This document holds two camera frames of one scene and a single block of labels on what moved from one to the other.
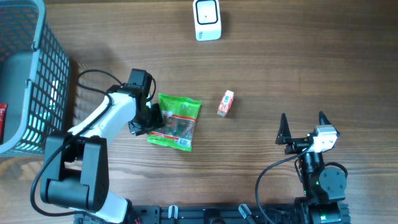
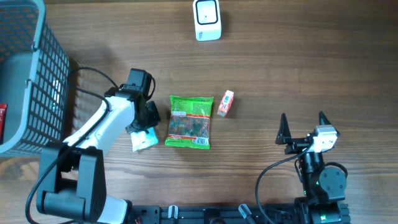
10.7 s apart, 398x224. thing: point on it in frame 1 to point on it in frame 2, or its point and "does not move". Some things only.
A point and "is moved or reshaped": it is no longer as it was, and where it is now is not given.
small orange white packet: (226, 102) does not move
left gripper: (158, 122) does not move
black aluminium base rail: (199, 214) does not move
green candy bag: (179, 115) is moved or reshaped
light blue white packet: (53, 94) to (141, 140)
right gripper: (285, 135) does not move
